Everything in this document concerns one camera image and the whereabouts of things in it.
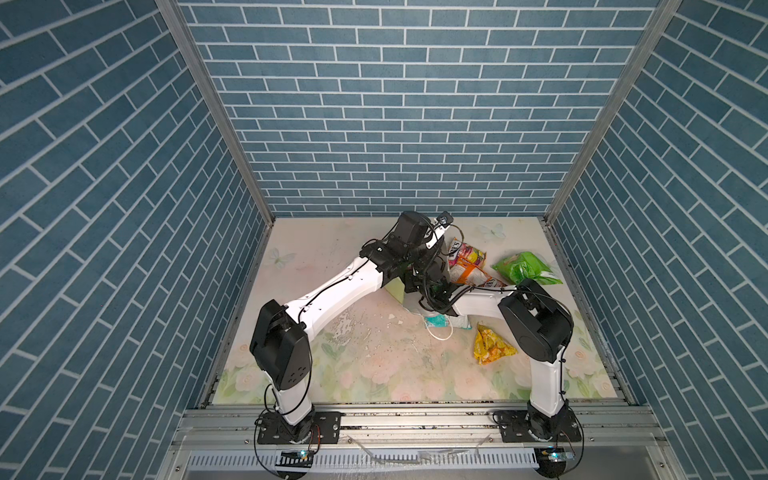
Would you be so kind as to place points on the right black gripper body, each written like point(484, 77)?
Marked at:
point(412, 283)

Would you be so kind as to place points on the teal snack packet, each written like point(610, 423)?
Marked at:
point(446, 321)

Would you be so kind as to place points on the colourful paper gift bag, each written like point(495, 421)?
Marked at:
point(428, 257)

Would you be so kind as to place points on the orange white snack packet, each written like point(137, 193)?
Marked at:
point(468, 274)

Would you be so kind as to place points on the yellow snack packet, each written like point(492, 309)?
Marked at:
point(489, 347)

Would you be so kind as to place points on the green snack packet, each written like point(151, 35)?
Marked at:
point(525, 266)

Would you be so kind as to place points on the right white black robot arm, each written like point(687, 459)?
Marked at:
point(540, 325)

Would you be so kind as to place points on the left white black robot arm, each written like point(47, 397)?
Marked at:
point(281, 341)

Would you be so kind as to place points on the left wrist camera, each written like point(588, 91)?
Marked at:
point(438, 227)

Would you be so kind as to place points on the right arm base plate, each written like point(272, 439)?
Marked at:
point(516, 426)

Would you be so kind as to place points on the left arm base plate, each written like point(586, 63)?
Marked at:
point(323, 427)

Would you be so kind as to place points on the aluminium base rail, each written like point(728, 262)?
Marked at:
point(619, 441)

